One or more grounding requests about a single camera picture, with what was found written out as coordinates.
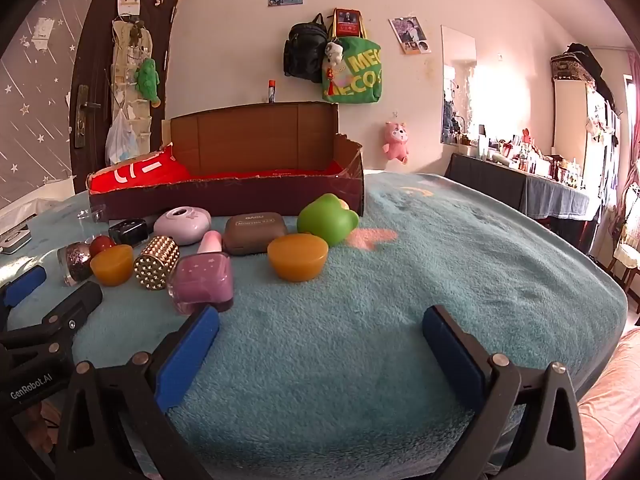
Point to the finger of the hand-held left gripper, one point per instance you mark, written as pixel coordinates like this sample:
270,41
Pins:
75,305
22,285

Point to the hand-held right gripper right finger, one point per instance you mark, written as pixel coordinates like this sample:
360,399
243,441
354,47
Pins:
452,355

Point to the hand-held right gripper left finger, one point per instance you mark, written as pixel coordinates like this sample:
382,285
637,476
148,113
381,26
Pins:
187,355

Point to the glitter nail polish round cap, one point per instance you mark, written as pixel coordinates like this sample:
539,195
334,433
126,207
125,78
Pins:
75,262

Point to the orange ingot-shaped block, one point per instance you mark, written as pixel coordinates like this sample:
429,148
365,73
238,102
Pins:
297,260
111,266

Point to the purple nail polish pink cap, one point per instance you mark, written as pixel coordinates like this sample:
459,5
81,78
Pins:
202,285

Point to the black nail polish bottle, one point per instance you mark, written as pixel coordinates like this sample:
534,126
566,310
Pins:
127,231

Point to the gold studded cylinder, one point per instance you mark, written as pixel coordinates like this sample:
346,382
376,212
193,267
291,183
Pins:
155,262

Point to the clear plastic cup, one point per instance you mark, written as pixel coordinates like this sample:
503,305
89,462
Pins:
90,215

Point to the lavender round case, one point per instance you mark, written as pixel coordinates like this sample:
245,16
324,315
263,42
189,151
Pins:
181,225

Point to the brown earbuds case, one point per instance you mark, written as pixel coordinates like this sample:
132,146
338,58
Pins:
252,232

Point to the green frog-shaped toy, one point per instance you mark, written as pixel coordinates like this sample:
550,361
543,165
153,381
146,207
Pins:
325,220

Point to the cardboard box with red lining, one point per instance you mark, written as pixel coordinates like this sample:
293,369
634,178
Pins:
260,135

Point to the white plastic sheet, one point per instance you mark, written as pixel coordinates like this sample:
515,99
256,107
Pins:
30,205

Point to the pink blanket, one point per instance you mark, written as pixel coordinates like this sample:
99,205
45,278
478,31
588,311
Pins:
610,400

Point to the translucent plastic bag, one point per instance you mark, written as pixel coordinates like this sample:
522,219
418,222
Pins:
120,142

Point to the dressing table with dark cloth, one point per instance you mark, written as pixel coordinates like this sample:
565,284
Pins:
540,192

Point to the white chair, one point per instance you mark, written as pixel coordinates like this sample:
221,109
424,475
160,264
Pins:
625,255

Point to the pink plush toy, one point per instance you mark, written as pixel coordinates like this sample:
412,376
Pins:
396,142

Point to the green plush toy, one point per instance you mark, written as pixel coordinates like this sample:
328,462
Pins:
146,77

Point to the dark brown door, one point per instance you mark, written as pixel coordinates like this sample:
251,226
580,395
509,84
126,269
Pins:
95,50

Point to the beige hanging pocket organizer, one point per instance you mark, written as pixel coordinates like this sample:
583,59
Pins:
125,60

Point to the white wardrobe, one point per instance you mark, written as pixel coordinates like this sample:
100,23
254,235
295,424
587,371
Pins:
570,120

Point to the orange-capped tube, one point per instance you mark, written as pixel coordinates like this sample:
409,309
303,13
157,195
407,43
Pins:
271,92

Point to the green tote bag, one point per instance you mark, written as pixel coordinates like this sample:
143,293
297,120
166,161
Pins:
360,75

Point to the red tassel charm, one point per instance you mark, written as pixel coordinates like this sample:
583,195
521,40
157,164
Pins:
330,82

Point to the pink curtain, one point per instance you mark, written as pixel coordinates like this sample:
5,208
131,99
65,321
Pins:
634,110

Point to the patterned suitcase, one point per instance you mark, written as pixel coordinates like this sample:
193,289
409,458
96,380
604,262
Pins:
567,66

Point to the black clothing pile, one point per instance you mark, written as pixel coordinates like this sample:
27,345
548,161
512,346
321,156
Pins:
590,60

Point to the black backpack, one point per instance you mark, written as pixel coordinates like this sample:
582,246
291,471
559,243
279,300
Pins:
302,50

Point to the white paper wall patch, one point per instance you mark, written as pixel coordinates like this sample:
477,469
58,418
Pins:
42,34

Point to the wall mirror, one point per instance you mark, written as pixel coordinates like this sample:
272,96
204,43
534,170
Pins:
457,85

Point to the wall photo poster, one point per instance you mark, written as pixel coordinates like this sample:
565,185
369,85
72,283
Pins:
410,35

